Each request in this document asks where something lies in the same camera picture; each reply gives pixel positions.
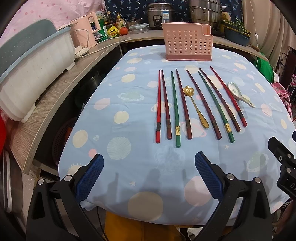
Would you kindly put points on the green chopstick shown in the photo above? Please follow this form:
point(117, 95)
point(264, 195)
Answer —
point(224, 119)
point(176, 113)

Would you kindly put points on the pink perforated utensil basket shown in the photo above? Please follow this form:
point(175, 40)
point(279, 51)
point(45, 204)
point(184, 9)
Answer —
point(188, 41)

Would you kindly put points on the pink electric kettle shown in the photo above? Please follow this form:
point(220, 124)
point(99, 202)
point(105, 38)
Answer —
point(87, 29)

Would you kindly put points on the navy leaf print cloth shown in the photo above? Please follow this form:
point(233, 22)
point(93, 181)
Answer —
point(138, 8)

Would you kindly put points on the beige curtain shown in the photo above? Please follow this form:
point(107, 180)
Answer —
point(270, 31)

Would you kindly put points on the green plastic bag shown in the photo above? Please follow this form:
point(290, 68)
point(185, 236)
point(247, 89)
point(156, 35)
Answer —
point(265, 69)

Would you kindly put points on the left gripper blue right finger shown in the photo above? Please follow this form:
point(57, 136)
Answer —
point(211, 175)

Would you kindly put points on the stainless steel steamer pot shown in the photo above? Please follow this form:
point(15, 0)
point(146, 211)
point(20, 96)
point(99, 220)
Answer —
point(205, 12)

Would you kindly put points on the bright red chopstick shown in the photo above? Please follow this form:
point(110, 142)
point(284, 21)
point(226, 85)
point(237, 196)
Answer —
point(236, 106)
point(158, 123)

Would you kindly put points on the red tomato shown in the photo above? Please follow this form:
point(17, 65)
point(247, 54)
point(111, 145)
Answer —
point(123, 31)

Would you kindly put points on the blue bowl with greens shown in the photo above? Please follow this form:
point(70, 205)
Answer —
point(236, 32)

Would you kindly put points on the green tin can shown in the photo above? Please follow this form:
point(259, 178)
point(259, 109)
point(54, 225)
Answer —
point(99, 35)

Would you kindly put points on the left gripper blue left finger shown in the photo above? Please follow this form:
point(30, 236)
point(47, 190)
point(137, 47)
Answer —
point(86, 176)

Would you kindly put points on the clear food storage container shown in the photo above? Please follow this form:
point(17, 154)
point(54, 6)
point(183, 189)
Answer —
point(139, 28)

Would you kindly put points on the white ceramic soup spoon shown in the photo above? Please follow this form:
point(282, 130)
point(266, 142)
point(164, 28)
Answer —
point(235, 91)

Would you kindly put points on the gold flower spoon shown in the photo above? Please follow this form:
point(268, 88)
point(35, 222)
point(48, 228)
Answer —
point(189, 92)

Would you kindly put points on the white blue dish drainer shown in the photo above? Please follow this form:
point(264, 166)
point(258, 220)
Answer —
point(30, 61)

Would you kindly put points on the yellow snack packet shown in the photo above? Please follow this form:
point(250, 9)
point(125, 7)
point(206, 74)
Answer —
point(113, 32)

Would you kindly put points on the small steel lidded pot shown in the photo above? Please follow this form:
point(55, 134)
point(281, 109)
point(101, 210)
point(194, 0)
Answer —
point(133, 21)

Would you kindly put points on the cooking oil bottle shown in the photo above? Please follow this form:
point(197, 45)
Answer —
point(120, 22)

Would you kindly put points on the pink floral curtain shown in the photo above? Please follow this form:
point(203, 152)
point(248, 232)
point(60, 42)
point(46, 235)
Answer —
point(59, 12)

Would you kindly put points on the silver rice cooker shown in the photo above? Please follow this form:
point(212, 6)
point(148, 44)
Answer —
point(158, 13)

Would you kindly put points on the light blue planet tablecloth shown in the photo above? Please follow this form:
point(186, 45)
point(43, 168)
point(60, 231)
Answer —
point(159, 182)

